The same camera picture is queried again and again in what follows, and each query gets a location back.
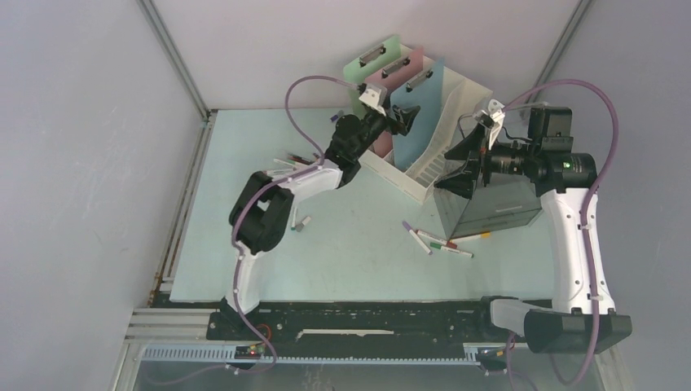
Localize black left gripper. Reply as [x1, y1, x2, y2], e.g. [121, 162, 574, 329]
[351, 94, 420, 160]

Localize green clipboard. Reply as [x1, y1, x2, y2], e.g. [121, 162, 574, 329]
[343, 34, 401, 85]

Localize dark red gel pen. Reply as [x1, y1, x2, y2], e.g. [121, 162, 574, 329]
[288, 155, 315, 165]

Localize green cap marker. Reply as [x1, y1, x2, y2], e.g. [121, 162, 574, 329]
[430, 242, 474, 258]

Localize short white grey marker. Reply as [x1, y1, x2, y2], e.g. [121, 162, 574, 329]
[295, 216, 311, 232]

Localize white file organizer rack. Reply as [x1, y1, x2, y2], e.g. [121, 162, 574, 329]
[360, 45, 492, 204]

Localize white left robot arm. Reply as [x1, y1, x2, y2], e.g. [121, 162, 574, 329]
[225, 105, 421, 340]

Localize teal cap marker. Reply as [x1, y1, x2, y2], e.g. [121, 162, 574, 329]
[290, 207, 298, 231]

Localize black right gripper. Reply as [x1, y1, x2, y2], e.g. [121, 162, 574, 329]
[434, 121, 539, 200]

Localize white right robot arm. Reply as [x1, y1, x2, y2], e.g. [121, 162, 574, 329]
[435, 106, 632, 354]

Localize short purple grey marker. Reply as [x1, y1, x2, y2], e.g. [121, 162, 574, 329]
[329, 110, 344, 123]

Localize blue clipboard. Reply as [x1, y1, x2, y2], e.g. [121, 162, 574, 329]
[391, 58, 445, 171]

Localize purple cap marker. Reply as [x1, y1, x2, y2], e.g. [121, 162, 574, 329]
[402, 220, 433, 255]

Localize clear grey drawer box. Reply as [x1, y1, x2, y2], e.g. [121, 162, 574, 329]
[434, 102, 585, 239]

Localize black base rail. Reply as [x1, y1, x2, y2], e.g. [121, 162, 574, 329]
[156, 301, 530, 360]

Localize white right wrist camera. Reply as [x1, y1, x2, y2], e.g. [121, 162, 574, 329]
[473, 97, 506, 151]

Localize pink clipboard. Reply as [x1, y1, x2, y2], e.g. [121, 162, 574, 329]
[365, 46, 424, 158]

